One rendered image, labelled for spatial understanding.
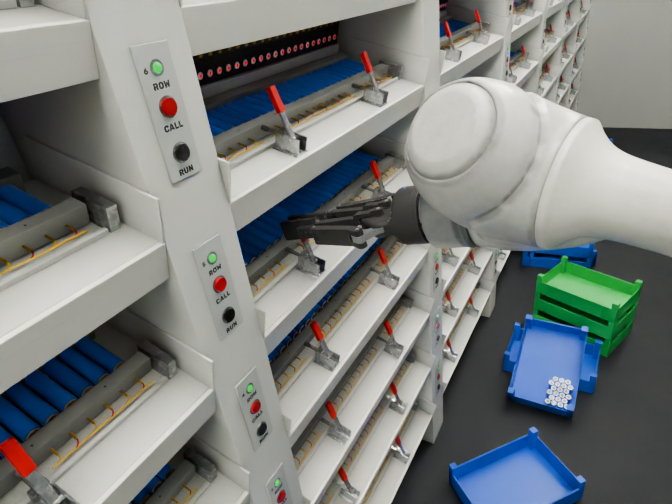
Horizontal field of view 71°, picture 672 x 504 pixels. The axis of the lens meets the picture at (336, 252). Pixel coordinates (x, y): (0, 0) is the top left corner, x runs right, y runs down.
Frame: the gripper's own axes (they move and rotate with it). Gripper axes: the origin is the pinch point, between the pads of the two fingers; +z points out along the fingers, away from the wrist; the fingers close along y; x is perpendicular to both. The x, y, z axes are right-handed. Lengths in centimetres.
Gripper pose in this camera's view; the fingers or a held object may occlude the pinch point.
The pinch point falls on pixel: (305, 226)
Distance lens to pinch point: 70.4
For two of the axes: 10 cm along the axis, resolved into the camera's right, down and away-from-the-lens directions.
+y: 5.0, -4.8, 7.2
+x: -3.2, -8.8, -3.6
